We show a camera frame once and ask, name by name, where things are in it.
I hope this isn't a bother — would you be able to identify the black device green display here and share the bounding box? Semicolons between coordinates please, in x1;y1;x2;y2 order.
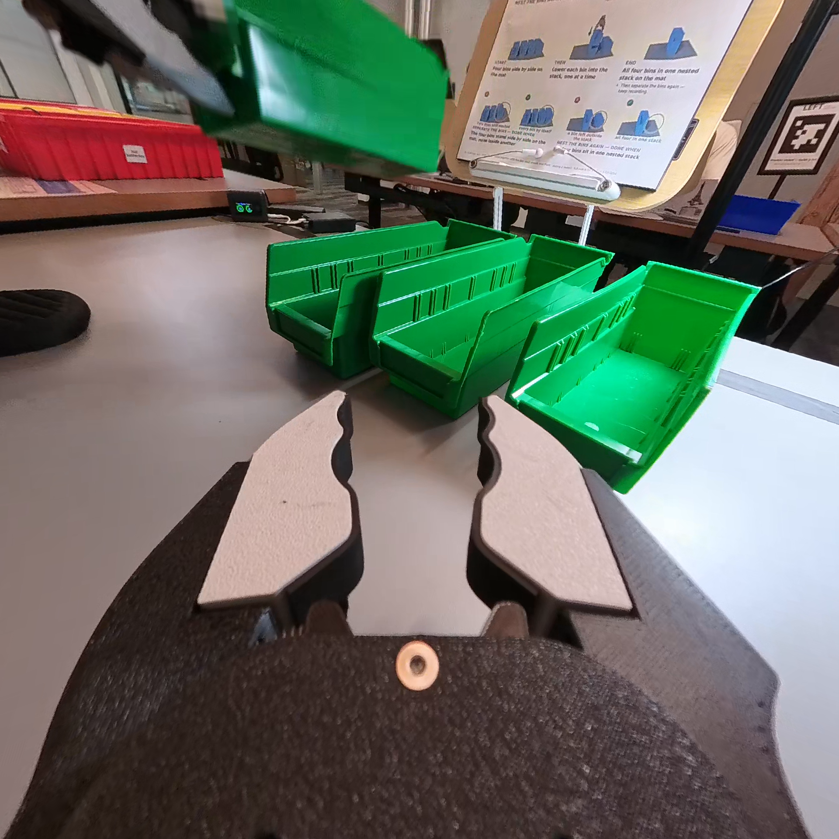
227;189;271;224

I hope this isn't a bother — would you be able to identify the wooden display board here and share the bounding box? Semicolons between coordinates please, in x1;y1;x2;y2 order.
439;0;785;215

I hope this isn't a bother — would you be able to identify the black metal pole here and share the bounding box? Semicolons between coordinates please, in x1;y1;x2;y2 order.
688;0;839;264

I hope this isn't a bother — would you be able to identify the black white marker sign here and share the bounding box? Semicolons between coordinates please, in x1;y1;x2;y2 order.
757;97;839;178

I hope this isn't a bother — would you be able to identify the green plastic bin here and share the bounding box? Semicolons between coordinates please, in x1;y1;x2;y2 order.
368;232;616;417
264;219;519;381
505;260;761;496
190;0;453;174

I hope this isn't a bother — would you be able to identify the red plastic crate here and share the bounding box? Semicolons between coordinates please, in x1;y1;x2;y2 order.
0;98;225;182

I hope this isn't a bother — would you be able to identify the black ribbed oval pad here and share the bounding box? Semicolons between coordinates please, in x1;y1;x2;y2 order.
0;288;93;359

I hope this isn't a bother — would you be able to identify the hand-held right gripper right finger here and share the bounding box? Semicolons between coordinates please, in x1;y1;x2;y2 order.
467;395;634;631

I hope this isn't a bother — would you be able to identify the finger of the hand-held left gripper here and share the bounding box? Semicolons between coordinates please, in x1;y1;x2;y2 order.
92;0;237;119

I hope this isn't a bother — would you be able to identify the white instruction sheet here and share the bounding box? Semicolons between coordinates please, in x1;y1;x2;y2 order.
457;0;755;192

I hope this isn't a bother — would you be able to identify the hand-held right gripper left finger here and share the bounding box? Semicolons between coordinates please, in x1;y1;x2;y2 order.
197;390;365;627

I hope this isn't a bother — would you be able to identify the light wooden box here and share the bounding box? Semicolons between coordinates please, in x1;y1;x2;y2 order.
796;187;839;250

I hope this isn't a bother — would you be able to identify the blue plastic bin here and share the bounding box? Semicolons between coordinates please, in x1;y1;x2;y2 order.
716;193;802;235

